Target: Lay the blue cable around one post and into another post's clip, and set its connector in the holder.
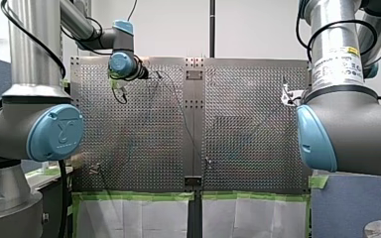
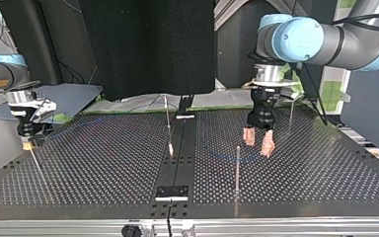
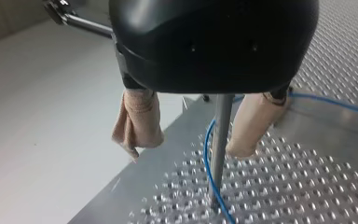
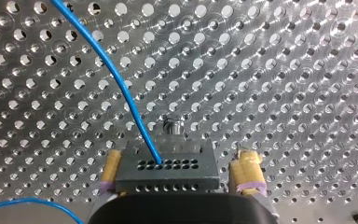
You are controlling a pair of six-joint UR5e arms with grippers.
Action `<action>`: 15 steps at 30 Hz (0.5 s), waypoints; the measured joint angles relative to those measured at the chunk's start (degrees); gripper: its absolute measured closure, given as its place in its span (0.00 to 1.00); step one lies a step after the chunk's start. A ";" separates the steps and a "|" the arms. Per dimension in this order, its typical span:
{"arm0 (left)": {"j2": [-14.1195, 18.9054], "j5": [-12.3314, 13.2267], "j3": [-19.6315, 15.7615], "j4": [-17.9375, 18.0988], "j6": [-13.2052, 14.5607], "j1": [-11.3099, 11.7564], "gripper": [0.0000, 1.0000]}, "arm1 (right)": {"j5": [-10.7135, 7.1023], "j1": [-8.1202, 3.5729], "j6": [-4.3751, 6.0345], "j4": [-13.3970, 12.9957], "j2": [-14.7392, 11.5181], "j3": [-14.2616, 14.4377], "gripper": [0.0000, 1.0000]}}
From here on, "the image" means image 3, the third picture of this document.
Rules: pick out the metal post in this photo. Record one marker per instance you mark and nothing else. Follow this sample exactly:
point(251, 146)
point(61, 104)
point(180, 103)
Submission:
point(220, 143)

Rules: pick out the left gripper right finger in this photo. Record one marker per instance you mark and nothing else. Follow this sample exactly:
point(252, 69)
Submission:
point(251, 124)

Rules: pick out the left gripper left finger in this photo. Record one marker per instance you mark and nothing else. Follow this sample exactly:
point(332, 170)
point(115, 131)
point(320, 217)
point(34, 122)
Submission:
point(140, 121)

